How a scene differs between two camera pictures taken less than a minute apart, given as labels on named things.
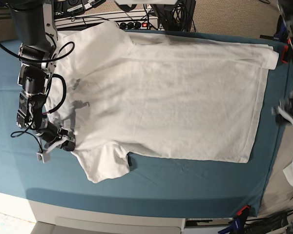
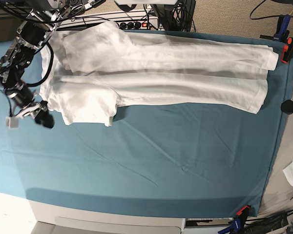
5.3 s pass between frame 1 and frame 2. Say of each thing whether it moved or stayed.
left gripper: moved
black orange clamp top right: stayed
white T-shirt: moved
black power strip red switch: stayed
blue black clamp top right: stayed
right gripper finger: moved
